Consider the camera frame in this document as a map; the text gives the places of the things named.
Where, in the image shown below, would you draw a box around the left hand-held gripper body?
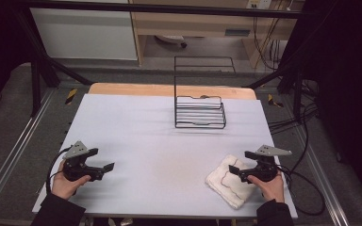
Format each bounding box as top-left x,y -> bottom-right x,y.
61,140 -> 105,183

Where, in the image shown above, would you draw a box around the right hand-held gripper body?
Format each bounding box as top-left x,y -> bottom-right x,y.
248,144 -> 293,184

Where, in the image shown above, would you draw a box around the white towel with red stitching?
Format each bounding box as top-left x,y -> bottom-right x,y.
205,153 -> 259,210

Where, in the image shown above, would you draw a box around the black wire rack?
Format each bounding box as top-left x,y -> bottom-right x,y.
173,56 -> 237,130

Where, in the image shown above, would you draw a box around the person's right hand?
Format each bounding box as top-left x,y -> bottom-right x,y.
247,170 -> 286,203

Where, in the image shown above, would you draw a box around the person's left hand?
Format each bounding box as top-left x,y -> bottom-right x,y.
51,159 -> 92,201

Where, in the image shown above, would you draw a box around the yellow and black tape strip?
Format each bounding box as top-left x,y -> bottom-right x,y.
267,93 -> 285,108
64,88 -> 78,105

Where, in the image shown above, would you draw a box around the wooden table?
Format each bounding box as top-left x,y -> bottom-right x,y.
88,82 -> 257,101

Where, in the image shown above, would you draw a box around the white cabinet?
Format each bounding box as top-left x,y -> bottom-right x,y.
29,7 -> 139,61

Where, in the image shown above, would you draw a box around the black curtain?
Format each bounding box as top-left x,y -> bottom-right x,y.
0,0 -> 34,109
282,0 -> 362,205

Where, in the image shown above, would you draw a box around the white chair base with caster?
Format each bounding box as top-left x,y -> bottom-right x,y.
154,34 -> 189,49

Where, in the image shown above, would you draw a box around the white power strip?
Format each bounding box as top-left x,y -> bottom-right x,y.
246,0 -> 273,10

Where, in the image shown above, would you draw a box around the left hand-held gripper cable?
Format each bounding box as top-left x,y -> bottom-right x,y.
45,146 -> 74,196

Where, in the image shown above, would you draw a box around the hand-held gripper cable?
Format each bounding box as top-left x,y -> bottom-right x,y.
45,146 -> 74,196
275,164 -> 326,218

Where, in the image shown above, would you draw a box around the bundle of black floor cables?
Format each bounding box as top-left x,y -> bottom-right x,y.
268,79 -> 321,135

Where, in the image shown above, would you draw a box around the aluminium rail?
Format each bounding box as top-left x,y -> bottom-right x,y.
0,89 -> 57,215
294,124 -> 351,226

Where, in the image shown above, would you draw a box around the right hand-held gripper cable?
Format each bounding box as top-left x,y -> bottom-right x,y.
275,164 -> 326,218

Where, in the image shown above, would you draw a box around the hanging cables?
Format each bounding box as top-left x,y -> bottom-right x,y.
252,0 -> 293,72

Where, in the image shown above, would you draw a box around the black metal frame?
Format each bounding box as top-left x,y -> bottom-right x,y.
12,0 -> 315,122

